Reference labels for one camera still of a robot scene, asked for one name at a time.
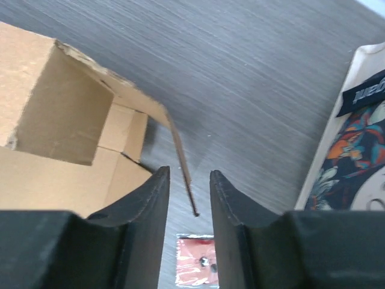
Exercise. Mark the beige canvas tote bag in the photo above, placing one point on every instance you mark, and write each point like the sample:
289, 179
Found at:
347, 172

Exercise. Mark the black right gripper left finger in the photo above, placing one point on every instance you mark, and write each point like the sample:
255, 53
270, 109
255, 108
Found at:
119, 246

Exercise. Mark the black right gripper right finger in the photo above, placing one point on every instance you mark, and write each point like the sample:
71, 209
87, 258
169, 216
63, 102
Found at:
256, 248

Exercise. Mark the brown cardboard box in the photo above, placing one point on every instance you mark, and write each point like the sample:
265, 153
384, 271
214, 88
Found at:
72, 131

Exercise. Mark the small red candy wrapper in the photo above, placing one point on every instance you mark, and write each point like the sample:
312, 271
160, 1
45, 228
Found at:
196, 262

